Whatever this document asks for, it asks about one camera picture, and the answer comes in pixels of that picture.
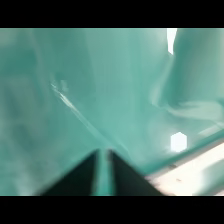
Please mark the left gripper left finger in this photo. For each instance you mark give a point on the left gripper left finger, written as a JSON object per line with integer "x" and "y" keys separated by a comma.
{"x": 83, "y": 180}

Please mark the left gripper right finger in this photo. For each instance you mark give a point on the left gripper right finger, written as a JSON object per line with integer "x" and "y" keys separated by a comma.
{"x": 130, "y": 181}

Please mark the light grey garment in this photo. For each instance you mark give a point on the light grey garment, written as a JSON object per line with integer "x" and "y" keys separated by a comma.
{"x": 110, "y": 86}

